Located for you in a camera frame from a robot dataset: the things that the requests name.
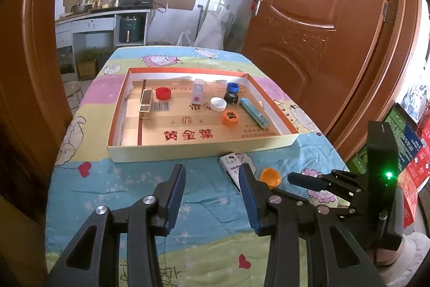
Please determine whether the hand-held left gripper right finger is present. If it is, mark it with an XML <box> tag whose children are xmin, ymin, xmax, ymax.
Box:
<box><xmin>238</xmin><ymin>162</ymin><xmax>380</xmax><ymax>287</ymax></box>

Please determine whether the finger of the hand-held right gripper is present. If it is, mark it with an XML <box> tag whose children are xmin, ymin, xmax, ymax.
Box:
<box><xmin>331</xmin><ymin>201</ymin><xmax>368</xmax><ymax>218</ymax></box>
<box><xmin>287</xmin><ymin>169</ymin><xmax>369</xmax><ymax>207</ymax></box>

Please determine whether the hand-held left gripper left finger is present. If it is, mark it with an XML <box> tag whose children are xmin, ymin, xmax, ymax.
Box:
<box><xmin>45</xmin><ymin>163</ymin><xmax>187</xmax><ymax>287</ymax></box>

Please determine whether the plain orange bottle cap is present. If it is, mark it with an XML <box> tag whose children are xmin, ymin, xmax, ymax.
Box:
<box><xmin>260</xmin><ymin>168</ymin><xmax>282</xmax><ymax>188</ymax></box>

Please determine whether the white cartoon printed box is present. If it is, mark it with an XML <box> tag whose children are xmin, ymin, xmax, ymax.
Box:
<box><xmin>218</xmin><ymin>153</ymin><xmax>257</xmax><ymax>192</ymax></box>

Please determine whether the shallow cardboard tray box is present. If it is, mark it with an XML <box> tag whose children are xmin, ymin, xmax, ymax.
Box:
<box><xmin>107</xmin><ymin>68</ymin><xmax>299</xmax><ymax>163</ymax></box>

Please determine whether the teal long box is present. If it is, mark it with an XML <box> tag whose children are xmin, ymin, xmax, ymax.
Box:
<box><xmin>239</xmin><ymin>97</ymin><xmax>270</xmax><ymax>128</ymax></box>

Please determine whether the orange cap with dark print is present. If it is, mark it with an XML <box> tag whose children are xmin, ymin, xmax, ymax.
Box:
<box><xmin>221</xmin><ymin>110</ymin><xmax>240</xmax><ymax>127</ymax></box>

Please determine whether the shiny mirror box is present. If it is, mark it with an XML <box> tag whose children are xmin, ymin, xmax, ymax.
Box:
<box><xmin>139</xmin><ymin>89</ymin><xmax>154</xmax><ymax>113</ymax></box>

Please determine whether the white bottle cap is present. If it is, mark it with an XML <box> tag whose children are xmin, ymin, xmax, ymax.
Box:
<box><xmin>210</xmin><ymin>97</ymin><xmax>227</xmax><ymax>112</ymax></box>

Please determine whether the clear floral tube box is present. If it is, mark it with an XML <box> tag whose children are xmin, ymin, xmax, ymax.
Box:
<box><xmin>192</xmin><ymin>79</ymin><xmax>205</xmax><ymax>106</ymax></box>

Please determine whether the person's right forearm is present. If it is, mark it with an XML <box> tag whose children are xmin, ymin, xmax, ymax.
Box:
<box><xmin>373</xmin><ymin>230</ymin><xmax>429</xmax><ymax>274</ymax></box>

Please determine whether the green and blue carton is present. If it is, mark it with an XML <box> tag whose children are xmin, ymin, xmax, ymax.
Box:
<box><xmin>347</xmin><ymin>104</ymin><xmax>425</xmax><ymax>180</ymax></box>

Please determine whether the red carton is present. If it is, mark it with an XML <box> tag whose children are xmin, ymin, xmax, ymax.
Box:
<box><xmin>398</xmin><ymin>119</ymin><xmax>430</xmax><ymax>227</ymax></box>

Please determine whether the cartoon sheep printed blanket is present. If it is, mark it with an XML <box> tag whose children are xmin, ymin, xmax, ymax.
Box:
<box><xmin>45</xmin><ymin>45</ymin><xmax>350</xmax><ymax>287</ymax></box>

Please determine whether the brown wooden door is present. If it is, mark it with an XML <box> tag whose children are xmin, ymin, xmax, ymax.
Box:
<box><xmin>242</xmin><ymin>0</ymin><xmax>392</xmax><ymax>143</ymax></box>

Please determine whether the round stool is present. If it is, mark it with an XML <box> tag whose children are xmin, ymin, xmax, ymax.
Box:
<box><xmin>62</xmin><ymin>80</ymin><xmax>84</xmax><ymax>108</ymax></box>

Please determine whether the wooden planter with grass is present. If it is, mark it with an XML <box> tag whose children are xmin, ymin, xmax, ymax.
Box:
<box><xmin>77</xmin><ymin>48</ymin><xmax>111</xmax><ymax>81</ymax></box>

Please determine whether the clear plastic bag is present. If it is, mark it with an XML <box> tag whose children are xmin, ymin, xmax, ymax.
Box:
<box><xmin>175</xmin><ymin>31</ymin><xmax>195</xmax><ymax>47</ymax></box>

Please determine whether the large white sack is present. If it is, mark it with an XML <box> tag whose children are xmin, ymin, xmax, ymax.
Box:
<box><xmin>195</xmin><ymin>6</ymin><xmax>231</xmax><ymax>50</ymax></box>

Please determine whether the dark green air fryer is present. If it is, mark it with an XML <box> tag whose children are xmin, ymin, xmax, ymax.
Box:
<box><xmin>119</xmin><ymin>15</ymin><xmax>142</xmax><ymax>44</ymax></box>

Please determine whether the white kitchen counter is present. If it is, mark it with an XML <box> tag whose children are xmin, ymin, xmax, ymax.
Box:
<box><xmin>55</xmin><ymin>9</ymin><xmax>155</xmax><ymax>49</ymax></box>

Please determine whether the black gas stove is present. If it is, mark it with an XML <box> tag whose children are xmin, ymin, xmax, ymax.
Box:
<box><xmin>121</xmin><ymin>0</ymin><xmax>154</xmax><ymax>8</ymax></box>

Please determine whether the wooden door frame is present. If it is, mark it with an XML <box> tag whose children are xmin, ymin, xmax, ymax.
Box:
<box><xmin>20</xmin><ymin>0</ymin><xmax>424</xmax><ymax>166</ymax></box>

